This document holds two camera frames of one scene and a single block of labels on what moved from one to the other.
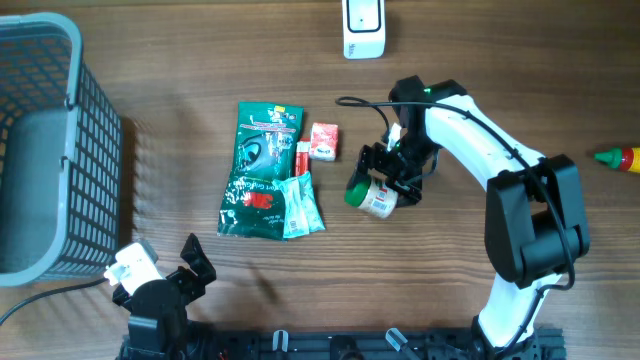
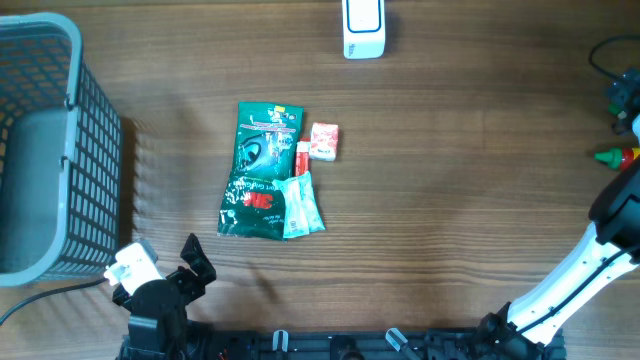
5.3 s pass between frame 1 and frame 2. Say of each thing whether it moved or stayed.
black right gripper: moved
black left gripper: stayed
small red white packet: stayed
